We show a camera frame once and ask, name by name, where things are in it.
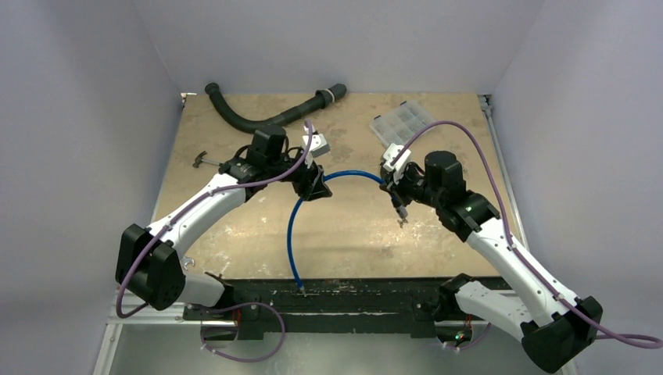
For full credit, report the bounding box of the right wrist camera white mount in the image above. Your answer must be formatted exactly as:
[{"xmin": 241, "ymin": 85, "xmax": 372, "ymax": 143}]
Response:
[{"xmin": 380, "ymin": 143, "xmax": 411, "ymax": 184}]

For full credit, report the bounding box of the silver open-end wrench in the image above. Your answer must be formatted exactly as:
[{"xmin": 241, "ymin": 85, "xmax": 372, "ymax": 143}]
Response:
[{"xmin": 181, "ymin": 256, "xmax": 196, "ymax": 271}]

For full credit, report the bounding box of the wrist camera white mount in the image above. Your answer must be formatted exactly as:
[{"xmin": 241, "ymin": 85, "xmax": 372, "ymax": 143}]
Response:
[
  {"xmin": 302, "ymin": 134, "xmax": 331, "ymax": 167},
  {"xmin": 380, "ymin": 143, "xmax": 411, "ymax": 184}
]

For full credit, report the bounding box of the black corrugated hose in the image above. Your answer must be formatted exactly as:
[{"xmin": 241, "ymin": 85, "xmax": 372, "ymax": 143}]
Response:
[{"xmin": 204, "ymin": 81, "xmax": 349, "ymax": 136}]

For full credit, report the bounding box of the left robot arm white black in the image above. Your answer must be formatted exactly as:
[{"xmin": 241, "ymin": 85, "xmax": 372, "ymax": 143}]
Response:
[{"xmin": 115, "ymin": 121, "xmax": 332, "ymax": 320}]

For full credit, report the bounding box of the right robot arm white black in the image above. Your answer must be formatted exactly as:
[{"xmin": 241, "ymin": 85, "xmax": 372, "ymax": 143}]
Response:
[{"xmin": 380, "ymin": 144, "xmax": 603, "ymax": 373}]

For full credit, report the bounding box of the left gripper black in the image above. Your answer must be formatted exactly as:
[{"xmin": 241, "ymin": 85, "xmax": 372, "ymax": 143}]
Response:
[{"xmin": 267, "ymin": 149, "xmax": 332, "ymax": 200}]

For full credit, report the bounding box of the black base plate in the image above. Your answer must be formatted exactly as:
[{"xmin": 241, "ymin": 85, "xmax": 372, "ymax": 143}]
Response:
[{"xmin": 183, "ymin": 273, "xmax": 473, "ymax": 340}]

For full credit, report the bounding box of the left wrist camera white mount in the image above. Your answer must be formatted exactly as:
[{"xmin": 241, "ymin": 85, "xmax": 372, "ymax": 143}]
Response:
[{"xmin": 302, "ymin": 134, "xmax": 331, "ymax": 167}]

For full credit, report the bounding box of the black claw hammer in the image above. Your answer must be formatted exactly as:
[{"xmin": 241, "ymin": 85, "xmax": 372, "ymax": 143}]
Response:
[{"xmin": 192, "ymin": 151, "xmax": 226, "ymax": 169}]

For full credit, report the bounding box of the clear plastic organizer box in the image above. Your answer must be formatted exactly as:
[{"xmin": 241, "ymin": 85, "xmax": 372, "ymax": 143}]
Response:
[{"xmin": 369, "ymin": 100, "xmax": 436, "ymax": 148}]

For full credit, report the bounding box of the blue cable lock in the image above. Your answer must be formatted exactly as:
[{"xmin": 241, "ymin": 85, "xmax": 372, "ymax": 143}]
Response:
[{"xmin": 286, "ymin": 170, "xmax": 410, "ymax": 298}]

